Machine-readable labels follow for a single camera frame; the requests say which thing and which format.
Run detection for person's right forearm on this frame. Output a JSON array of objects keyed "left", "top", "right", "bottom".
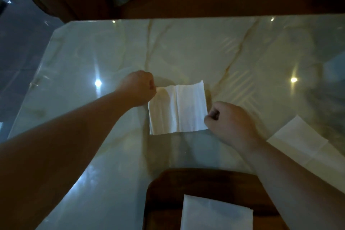
[{"left": 241, "top": 139, "right": 345, "bottom": 230}]

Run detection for brown wooden tray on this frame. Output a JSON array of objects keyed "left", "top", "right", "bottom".
[{"left": 142, "top": 168, "right": 290, "bottom": 230}]

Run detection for white paper napkin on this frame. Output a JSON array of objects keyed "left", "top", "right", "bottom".
[
  {"left": 180, "top": 194, "right": 254, "bottom": 230},
  {"left": 266, "top": 115, "right": 345, "bottom": 193},
  {"left": 148, "top": 80, "right": 209, "bottom": 135}
]

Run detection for person's left forearm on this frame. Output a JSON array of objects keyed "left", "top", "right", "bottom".
[{"left": 0, "top": 90, "right": 135, "bottom": 230}]

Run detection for person's right hand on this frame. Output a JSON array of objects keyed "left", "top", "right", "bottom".
[{"left": 204, "top": 101, "right": 260, "bottom": 152}]

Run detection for person's left hand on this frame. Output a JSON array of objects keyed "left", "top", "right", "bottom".
[{"left": 116, "top": 70, "right": 157, "bottom": 108}]

